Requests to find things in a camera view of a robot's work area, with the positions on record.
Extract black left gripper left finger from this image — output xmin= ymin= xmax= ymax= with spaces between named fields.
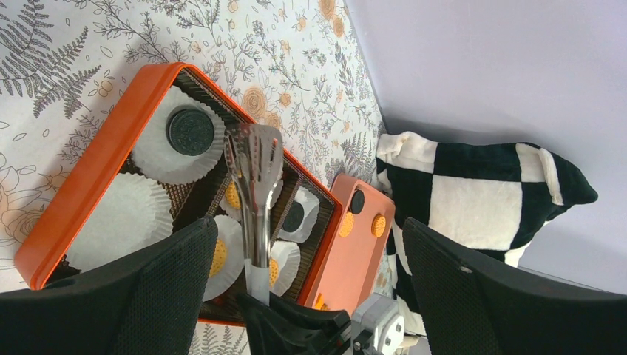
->
xmin=1 ymin=217 xmax=218 ymax=354

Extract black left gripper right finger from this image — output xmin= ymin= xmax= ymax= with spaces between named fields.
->
xmin=403 ymin=218 xmax=626 ymax=354

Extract round yellow biscuit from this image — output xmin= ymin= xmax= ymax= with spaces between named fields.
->
xmin=225 ymin=181 xmax=241 ymax=209
xmin=371 ymin=214 xmax=387 ymax=238
xmin=339 ymin=212 xmax=355 ymax=237
xmin=269 ymin=258 xmax=280 ymax=288
xmin=209 ymin=239 xmax=228 ymax=277

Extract orange compartment box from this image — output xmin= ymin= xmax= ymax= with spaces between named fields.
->
xmin=15 ymin=62 xmax=343 ymax=307

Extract pink cookie tray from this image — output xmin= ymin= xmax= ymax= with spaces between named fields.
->
xmin=296 ymin=174 xmax=395 ymax=313

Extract black sandwich cookie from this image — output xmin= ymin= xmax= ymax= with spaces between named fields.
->
xmin=282 ymin=201 xmax=305 ymax=233
xmin=349 ymin=189 xmax=365 ymax=214
xmin=166 ymin=108 xmax=215 ymax=156

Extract metal tongs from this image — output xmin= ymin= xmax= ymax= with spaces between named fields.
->
xmin=224 ymin=123 xmax=284 ymax=305

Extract black white checkered pillow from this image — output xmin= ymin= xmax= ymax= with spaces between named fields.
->
xmin=376 ymin=132 xmax=598 ymax=337

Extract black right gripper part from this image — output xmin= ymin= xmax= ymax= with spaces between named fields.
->
xmin=236 ymin=294 xmax=352 ymax=355

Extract orange fish-shaped cookie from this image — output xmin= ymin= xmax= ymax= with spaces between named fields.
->
xmin=313 ymin=293 xmax=329 ymax=311

